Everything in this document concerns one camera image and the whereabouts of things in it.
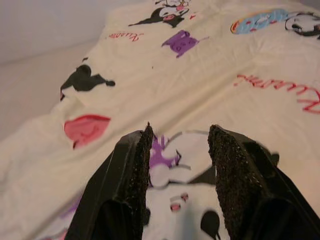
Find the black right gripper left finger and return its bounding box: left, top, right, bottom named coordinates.
left=66, top=121, right=155, bottom=240

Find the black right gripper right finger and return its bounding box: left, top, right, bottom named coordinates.
left=208, top=124, right=320, bottom=240

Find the white quilt with cartoon print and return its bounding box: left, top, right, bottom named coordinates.
left=0, top=0, right=320, bottom=240

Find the beige bed sheet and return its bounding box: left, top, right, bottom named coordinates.
left=0, top=38, right=101, bottom=143

